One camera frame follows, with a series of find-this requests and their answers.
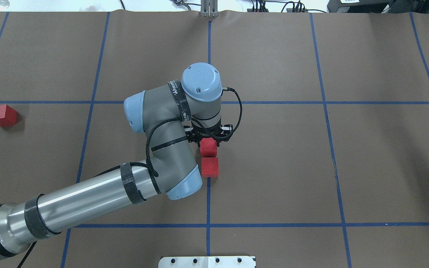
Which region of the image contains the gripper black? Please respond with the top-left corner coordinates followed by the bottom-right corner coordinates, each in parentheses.
top-left (184, 124), bottom-right (234, 146)

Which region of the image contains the red block moved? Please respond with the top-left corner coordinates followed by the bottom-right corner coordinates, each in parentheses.
top-left (201, 157), bottom-right (220, 178)
top-left (199, 138), bottom-right (218, 157)
top-left (0, 105), bottom-right (18, 127)

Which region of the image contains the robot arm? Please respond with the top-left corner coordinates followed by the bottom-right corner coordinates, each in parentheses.
top-left (0, 63), bottom-right (236, 260)

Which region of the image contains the brown cardboard table cover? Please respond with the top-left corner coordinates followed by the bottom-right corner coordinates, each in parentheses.
top-left (0, 10), bottom-right (429, 268)

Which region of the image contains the aluminium frame post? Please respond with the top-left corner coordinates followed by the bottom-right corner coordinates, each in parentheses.
top-left (200, 0), bottom-right (219, 18)

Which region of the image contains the white camera mast pedestal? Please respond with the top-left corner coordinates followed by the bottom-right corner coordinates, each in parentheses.
top-left (158, 256), bottom-right (257, 268)

